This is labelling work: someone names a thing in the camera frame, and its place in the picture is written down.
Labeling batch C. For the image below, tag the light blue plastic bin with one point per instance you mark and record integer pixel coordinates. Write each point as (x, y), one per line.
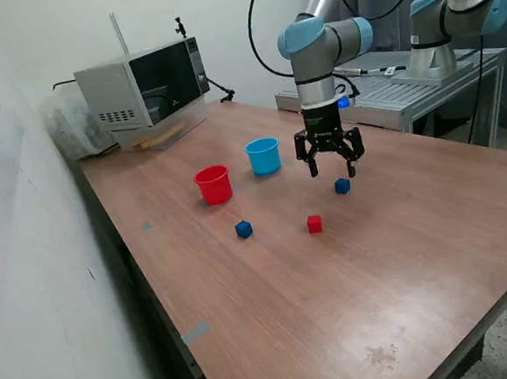
(263, 160)

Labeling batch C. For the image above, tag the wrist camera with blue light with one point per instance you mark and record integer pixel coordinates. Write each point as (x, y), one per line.
(343, 102)

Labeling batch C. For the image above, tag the red cube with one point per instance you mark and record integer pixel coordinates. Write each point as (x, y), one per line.
(314, 224)

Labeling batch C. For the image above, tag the silver microwave oven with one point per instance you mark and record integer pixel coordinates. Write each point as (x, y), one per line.
(114, 90)

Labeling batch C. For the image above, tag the long grey tape piece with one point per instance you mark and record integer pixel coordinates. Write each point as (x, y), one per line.
(196, 333)

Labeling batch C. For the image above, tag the black camera mount stud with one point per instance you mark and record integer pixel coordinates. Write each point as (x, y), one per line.
(179, 27)

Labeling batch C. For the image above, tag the blue cube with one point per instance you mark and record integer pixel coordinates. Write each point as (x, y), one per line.
(243, 230)
(342, 186)

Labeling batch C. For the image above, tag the small grey tape piece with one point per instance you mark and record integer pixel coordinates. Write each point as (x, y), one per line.
(146, 226)

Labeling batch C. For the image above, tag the red plastic bin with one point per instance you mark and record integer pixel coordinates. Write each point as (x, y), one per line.
(213, 188)

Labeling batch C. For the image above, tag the aluminium robot base table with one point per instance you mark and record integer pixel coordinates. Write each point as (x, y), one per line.
(382, 100)

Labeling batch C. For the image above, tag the wooden stick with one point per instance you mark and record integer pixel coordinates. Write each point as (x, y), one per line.
(161, 134)
(157, 141)

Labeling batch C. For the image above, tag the clear acrylic microwave stand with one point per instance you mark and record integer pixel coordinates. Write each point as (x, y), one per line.
(188, 115)

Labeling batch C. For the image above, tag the silver blue-jointed robot arm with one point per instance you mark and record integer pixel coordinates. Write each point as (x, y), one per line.
(312, 40)

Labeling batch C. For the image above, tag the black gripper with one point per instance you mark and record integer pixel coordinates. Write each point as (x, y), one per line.
(324, 124)

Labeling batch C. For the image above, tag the blue tape piece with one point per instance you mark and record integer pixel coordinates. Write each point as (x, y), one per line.
(236, 187)

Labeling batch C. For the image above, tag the white thin rod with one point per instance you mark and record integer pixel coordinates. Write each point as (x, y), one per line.
(119, 33)

